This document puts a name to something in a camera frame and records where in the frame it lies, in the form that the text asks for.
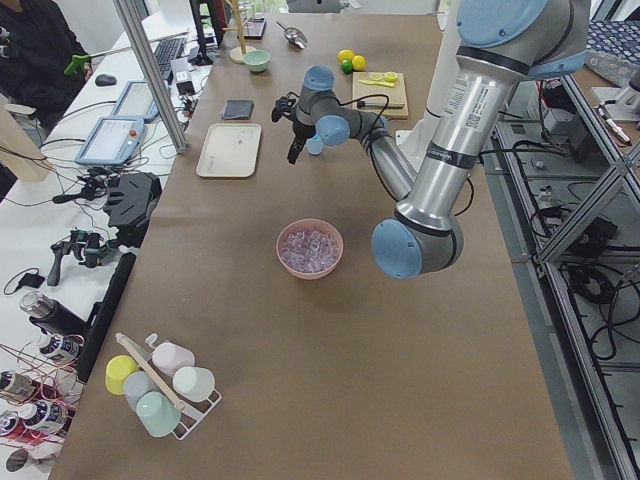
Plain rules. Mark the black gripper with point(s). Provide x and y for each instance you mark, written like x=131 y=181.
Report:
x=301 y=129

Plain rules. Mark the clear ice cubes pile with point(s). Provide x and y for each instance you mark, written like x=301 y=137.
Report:
x=309 y=250

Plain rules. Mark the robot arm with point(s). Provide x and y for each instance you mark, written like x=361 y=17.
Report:
x=502 y=44

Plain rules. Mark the light blue cup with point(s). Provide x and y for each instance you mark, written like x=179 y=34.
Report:
x=314 y=146

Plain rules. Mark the wooden cup tree stand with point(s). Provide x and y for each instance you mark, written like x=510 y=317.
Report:
x=236 y=24

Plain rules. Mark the steel ice scoop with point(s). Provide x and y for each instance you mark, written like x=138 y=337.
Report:
x=294 y=36

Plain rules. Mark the pink cup in rack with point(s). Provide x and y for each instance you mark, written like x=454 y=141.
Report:
x=169 y=357

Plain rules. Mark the white cup in rack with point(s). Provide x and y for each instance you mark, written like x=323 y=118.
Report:
x=194 y=383

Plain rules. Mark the yellow cup in rack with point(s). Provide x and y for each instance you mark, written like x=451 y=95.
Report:
x=118 y=369

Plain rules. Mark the grey cup in rack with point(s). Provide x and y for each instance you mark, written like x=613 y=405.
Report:
x=135 y=386

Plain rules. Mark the mint cup in rack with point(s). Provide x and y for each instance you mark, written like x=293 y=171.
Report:
x=157 y=414

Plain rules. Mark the cream rabbit tray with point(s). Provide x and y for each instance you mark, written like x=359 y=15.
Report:
x=229 y=151

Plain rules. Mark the grey folded cloth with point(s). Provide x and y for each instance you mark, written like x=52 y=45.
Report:
x=237 y=109

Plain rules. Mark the steel muddler black tip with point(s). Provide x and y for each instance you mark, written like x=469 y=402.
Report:
x=370 y=104

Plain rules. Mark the bamboo cutting board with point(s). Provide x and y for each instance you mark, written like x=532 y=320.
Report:
x=378 y=93

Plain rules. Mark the mint green bowl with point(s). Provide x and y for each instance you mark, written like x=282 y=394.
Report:
x=257 y=61

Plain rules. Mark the green lime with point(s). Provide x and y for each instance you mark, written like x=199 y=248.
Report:
x=347 y=66

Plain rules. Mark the pink bowl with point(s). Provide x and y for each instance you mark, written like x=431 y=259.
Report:
x=311 y=223

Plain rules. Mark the yellow lemon near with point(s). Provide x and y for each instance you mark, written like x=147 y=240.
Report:
x=359 y=63

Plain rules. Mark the yellow lemon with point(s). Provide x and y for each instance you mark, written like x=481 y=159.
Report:
x=359 y=63
x=345 y=55

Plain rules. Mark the yellow lemon far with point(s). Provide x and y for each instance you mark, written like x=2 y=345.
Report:
x=345 y=55

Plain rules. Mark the yellow plastic knife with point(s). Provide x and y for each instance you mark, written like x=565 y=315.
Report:
x=377 y=83

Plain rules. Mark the lemon half upper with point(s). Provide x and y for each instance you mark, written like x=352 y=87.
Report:
x=390 y=76

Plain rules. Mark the blue teach pendant far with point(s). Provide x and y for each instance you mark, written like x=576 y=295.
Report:
x=136 y=100

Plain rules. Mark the blue teach pendant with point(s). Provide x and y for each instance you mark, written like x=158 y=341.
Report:
x=136 y=100
x=112 y=141

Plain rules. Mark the blue teach pendant near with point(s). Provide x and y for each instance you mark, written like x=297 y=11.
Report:
x=112 y=141

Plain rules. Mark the black thermos bottle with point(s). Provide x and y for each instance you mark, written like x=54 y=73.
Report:
x=51 y=316

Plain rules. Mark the aluminium frame post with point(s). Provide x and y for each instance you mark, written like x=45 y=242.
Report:
x=140 y=44

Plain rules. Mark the white wire cup rack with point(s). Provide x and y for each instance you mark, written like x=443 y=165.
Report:
x=192 y=413

